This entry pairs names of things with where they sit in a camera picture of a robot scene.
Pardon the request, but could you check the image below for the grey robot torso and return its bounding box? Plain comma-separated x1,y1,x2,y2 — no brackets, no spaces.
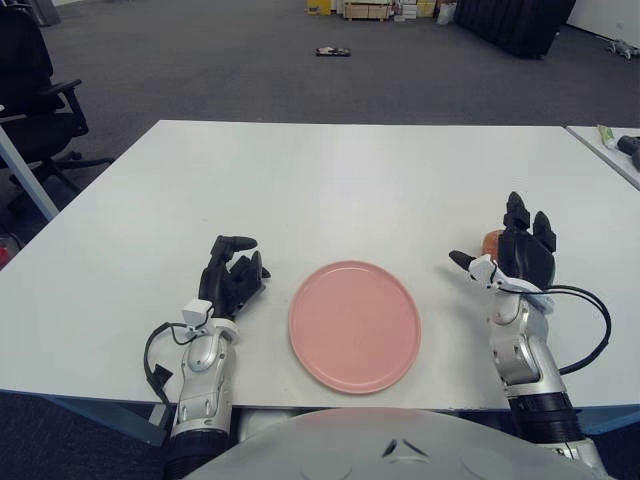
182,407,601,480

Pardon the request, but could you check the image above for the grey robot dog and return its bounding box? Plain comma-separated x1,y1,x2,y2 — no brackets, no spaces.
605,39,639,60

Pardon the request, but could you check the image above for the wooden crate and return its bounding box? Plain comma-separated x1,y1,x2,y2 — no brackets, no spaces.
342,0,390,22

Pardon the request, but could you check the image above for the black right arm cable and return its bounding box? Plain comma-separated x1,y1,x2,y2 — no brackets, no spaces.
499,283,612,375

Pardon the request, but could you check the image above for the stack of white boxes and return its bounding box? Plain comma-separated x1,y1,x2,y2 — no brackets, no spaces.
391,0,439,22

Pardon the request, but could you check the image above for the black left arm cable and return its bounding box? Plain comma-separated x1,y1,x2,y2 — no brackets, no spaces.
143,319,194,406

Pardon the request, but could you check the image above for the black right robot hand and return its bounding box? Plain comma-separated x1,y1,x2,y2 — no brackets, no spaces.
448,191,558,291

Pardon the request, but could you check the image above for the black curtain partition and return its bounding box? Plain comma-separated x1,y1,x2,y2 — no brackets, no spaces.
453,0,576,60

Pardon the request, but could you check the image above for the black office chair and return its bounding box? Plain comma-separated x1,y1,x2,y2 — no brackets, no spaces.
0,7,115,211

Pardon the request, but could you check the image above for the grey slanted table leg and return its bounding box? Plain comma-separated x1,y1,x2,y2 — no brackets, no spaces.
0,104,60,222

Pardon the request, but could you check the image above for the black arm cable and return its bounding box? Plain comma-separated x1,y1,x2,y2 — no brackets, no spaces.
143,319,194,406
499,283,612,375

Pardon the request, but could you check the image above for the red apple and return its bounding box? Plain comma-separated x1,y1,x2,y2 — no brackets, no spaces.
481,229,505,256

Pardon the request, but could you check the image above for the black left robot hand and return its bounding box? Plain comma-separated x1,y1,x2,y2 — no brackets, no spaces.
198,233,273,321

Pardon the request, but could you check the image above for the pink round plate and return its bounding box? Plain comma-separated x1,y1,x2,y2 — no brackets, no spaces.
288,259,422,395

